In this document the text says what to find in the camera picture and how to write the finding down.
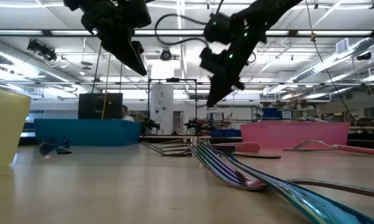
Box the black ceiling-mounted device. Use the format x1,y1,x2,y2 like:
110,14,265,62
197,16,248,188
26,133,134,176
26,39,58,62
356,51,372,62

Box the yellow translucent plastic bin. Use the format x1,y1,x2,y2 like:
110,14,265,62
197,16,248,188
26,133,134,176
0,86,32,169

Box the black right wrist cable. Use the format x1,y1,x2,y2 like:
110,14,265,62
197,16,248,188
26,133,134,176
154,13,210,47

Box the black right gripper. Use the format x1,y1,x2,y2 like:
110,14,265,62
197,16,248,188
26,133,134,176
207,43,253,108

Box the black metal frame rack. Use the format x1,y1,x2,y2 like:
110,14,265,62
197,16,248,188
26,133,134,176
147,78,199,136

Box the blue shelf storage bins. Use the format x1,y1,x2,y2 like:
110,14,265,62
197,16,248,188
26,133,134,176
261,107,293,120

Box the blue plastic bin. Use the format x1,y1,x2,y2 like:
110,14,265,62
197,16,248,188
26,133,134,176
34,118,142,147

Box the black metal fork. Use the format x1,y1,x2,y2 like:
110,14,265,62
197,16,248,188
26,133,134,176
140,141,282,160

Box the black monitor back panel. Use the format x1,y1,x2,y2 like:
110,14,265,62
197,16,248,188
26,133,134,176
78,92,124,120

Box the overhead light bar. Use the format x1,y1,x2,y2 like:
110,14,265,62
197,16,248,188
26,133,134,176
0,29,374,39

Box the white column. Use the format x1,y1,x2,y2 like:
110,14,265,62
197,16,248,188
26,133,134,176
149,83,175,136

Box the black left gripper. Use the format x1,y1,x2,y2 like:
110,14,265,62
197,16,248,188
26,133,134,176
80,6,147,77

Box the person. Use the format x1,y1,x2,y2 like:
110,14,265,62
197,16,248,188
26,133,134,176
121,105,136,123

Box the blue background crate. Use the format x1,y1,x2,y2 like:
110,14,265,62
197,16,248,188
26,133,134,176
210,128,242,138

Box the blue-handled silver fork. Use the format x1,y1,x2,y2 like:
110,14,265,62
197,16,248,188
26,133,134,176
38,137,70,157

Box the white ceiling air vent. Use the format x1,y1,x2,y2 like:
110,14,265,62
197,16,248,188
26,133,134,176
335,37,350,55

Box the hanging cable with yellow tie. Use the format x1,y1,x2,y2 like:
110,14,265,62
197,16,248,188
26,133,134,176
304,0,367,128

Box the pink translucent plastic bin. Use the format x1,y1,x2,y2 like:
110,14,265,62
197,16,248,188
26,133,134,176
240,121,350,149

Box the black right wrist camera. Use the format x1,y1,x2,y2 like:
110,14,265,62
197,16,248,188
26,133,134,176
199,46,230,76

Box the black round ceiling camera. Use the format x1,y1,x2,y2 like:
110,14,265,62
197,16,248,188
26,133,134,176
159,47,173,62

